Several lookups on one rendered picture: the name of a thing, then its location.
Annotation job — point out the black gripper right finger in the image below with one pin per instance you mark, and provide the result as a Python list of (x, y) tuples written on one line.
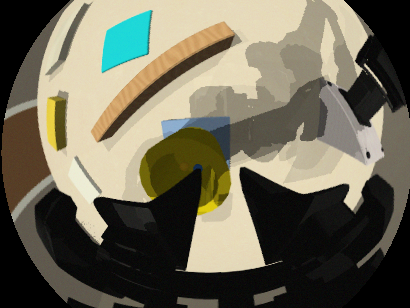
[(278, 213)]

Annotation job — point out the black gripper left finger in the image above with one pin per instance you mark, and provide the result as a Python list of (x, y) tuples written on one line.
[(171, 217)]

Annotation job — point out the yellow rectangular block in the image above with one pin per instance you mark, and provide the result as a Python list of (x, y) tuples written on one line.
[(55, 122)]

